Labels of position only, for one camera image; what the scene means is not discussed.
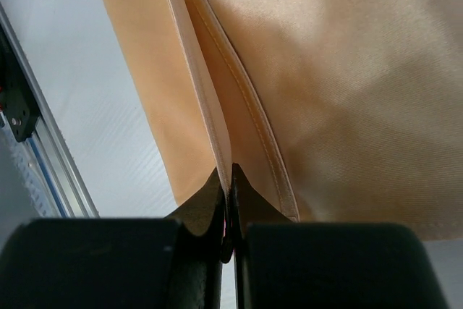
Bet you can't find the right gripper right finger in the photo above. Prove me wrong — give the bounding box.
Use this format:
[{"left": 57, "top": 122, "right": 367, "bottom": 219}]
[{"left": 230, "top": 164, "right": 447, "bottom": 308}]

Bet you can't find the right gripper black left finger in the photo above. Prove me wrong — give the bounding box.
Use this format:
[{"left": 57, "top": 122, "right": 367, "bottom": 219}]
[{"left": 1, "top": 172, "right": 225, "bottom": 308}]

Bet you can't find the peach satin napkin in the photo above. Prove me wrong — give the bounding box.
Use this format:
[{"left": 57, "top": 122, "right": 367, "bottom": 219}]
[{"left": 103, "top": 0, "right": 462, "bottom": 240}]

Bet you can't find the aluminium front rail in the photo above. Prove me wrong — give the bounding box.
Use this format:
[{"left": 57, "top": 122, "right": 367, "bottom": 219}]
[{"left": 1, "top": 11, "right": 99, "bottom": 218}]

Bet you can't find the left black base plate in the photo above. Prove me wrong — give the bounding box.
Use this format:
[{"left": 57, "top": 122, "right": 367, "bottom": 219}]
[{"left": 1, "top": 32, "right": 41, "bottom": 143}]

